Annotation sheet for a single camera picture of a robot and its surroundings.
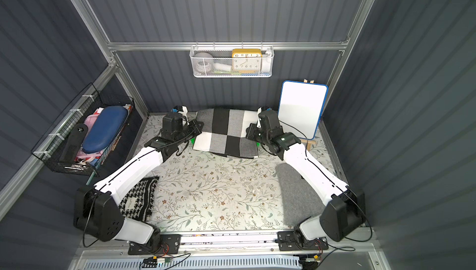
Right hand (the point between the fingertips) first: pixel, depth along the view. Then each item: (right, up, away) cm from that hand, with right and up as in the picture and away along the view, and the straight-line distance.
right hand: (251, 127), depth 79 cm
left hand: (-21, +2, +2) cm, 21 cm away
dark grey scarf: (+22, -33, +2) cm, 40 cm away
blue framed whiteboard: (+24, +10, +10) cm, 28 cm away
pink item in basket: (-59, -10, -16) cm, 62 cm away
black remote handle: (-62, -6, -16) cm, 65 cm away
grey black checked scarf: (-13, -3, +5) cm, 14 cm away
